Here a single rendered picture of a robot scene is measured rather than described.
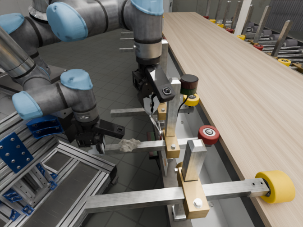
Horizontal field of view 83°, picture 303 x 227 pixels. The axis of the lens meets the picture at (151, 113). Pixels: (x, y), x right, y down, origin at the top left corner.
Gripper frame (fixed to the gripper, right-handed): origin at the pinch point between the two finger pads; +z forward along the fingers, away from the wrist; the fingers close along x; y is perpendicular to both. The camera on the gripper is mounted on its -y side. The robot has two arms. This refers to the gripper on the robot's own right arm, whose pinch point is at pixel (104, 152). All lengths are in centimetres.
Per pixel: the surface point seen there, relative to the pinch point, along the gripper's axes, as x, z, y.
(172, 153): 5.0, -2.6, -26.7
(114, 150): 1.5, -3.2, -4.5
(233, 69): -54, -8, -79
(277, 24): -502, 69, -471
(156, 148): 1.5, -2.0, -20.8
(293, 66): -64, -3, -132
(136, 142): -0.4, -4.8, -13.3
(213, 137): 3.0, -8.2, -42.7
